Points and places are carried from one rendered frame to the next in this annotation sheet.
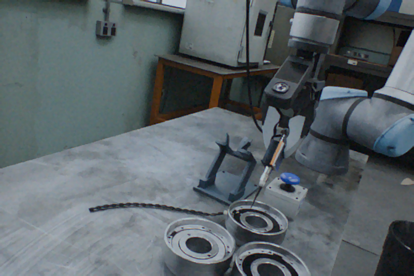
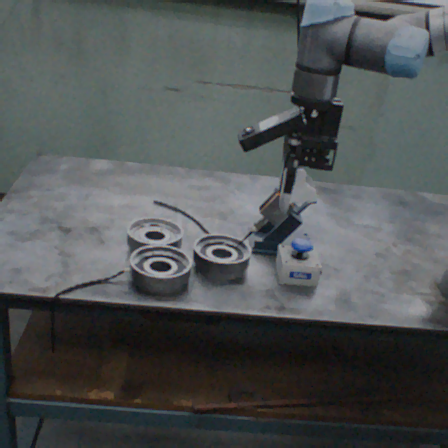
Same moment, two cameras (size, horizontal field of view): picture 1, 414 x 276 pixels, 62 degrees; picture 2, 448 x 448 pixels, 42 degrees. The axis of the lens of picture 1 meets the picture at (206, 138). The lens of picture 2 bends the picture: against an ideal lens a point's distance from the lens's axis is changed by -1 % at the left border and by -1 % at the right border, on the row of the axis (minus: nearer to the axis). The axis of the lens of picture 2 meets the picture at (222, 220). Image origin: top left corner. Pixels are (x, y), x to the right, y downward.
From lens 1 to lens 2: 0.95 m
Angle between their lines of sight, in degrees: 55
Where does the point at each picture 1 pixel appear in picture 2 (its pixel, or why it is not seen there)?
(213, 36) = not seen: outside the picture
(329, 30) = (304, 84)
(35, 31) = not seen: hidden behind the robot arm
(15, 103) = (343, 150)
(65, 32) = (431, 72)
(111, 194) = (184, 202)
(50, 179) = (167, 180)
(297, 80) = (265, 128)
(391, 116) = not seen: outside the picture
